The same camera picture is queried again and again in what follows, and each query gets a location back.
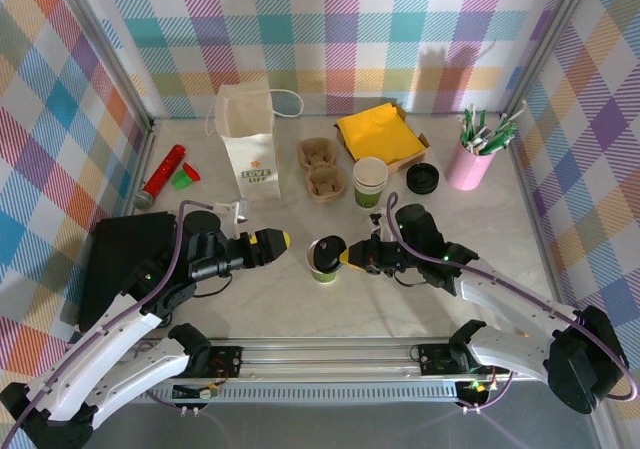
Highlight brown pulp cup carrier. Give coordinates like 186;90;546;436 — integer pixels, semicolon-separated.
297;137;348;203

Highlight grey reflective panel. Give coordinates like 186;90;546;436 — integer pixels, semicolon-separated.
64;402;601;449

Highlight white paper takeout bag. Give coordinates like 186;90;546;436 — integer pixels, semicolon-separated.
206;83;305;201

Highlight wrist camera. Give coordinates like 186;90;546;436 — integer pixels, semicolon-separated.
368;210;391;243
213;197;251;226

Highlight aluminium mounting rail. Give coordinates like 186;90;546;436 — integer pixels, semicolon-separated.
54;337;601;385

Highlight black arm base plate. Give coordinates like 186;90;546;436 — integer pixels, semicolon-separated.
418;342;510;376
149;344;245;379

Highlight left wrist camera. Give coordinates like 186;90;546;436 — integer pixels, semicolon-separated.
213;197;251;226

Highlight small connector board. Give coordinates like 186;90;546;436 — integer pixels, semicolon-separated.
172;382;221;401
457;379;496;404

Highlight pink straw holder cup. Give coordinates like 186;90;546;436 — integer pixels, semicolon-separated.
444;137;496;191

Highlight slotted grey cable duct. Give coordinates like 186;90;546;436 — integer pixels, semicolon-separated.
79;386;461;403

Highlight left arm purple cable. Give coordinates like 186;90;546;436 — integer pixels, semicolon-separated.
9;199;236;440

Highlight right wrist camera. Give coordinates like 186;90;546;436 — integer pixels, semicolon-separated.
368;210;391;243

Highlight black box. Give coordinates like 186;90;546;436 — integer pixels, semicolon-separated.
74;212;184;333

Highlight yellow paper napkins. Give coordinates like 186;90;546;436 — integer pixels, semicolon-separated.
337;103;425;163

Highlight green and red toy cone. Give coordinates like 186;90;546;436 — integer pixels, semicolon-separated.
171;163;202;190

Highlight red glitter tube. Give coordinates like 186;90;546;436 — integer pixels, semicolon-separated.
133;143;187;211

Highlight yellow napkins in box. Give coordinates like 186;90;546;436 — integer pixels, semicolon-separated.
333;102;432;173

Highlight green white paper cup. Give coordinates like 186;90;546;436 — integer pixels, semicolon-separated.
305;237;347;286

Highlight aluminium frame post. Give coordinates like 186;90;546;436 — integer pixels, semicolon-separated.
499;0;592;118
59;0;157;133

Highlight stack of paper cups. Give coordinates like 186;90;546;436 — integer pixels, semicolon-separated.
352;157;390;208

